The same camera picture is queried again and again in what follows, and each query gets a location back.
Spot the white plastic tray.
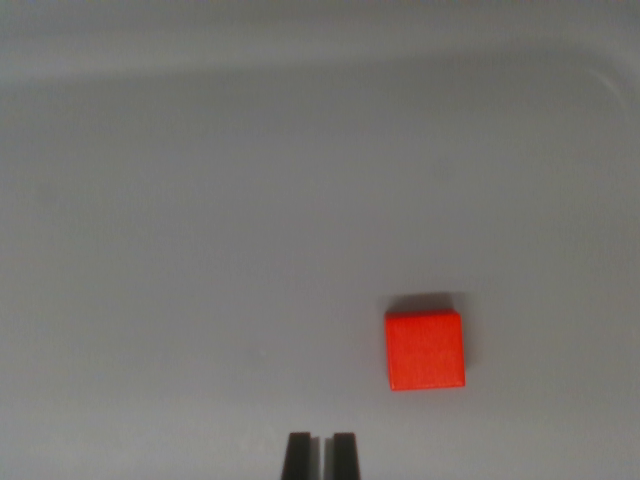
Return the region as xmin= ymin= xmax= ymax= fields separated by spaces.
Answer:
xmin=0 ymin=0 xmax=640 ymax=480

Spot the red block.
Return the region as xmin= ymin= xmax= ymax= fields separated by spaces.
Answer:
xmin=384 ymin=307 xmax=468 ymax=393

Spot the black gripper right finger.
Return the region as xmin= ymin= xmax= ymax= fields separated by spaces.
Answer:
xmin=324 ymin=432 xmax=362 ymax=480

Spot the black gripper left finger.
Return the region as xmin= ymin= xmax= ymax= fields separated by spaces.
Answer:
xmin=281 ymin=431 xmax=322 ymax=480

